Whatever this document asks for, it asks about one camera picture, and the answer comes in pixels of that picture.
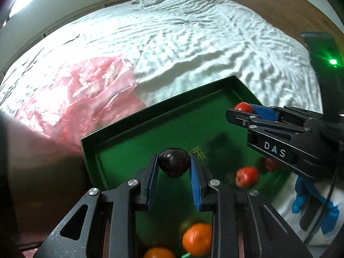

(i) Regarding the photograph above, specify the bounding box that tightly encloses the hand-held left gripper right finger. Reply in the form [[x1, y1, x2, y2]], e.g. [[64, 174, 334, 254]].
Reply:
[[189, 153, 313, 258]]

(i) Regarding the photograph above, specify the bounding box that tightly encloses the green tray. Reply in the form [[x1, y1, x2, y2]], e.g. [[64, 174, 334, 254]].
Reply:
[[80, 75, 296, 258]]

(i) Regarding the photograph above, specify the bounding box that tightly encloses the orange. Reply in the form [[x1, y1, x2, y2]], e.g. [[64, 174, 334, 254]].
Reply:
[[144, 247, 176, 258], [182, 223, 213, 257]]

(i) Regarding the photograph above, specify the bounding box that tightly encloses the person's right hand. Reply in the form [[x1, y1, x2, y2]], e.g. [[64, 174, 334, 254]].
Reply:
[[292, 177, 339, 235]]

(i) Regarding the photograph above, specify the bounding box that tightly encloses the black cable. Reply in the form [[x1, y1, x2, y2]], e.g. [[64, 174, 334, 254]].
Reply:
[[306, 164, 338, 244]]

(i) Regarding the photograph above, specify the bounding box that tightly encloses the small red apple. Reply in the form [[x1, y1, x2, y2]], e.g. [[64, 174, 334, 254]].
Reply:
[[235, 167, 260, 189], [265, 158, 283, 172], [233, 102, 255, 114]]

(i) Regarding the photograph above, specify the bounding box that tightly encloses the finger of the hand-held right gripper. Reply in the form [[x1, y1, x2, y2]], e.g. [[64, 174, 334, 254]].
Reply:
[[251, 104, 323, 122], [226, 108, 307, 135]]

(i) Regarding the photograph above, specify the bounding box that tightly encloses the dark purple plum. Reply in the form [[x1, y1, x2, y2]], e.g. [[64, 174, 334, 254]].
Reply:
[[157, 148, 190, 178]]

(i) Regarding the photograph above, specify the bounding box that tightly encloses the white bed sheet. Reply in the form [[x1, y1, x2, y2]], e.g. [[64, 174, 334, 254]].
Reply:
[[0, 0, 324, 221]]

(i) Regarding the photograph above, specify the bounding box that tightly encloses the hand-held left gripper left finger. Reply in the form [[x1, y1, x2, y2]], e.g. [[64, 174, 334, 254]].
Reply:
[[34, 154, 159, 258]]

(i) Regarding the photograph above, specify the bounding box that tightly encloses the pink plastic sheet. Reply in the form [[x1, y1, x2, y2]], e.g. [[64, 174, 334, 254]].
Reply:
[[13, 56, 149, 151]]

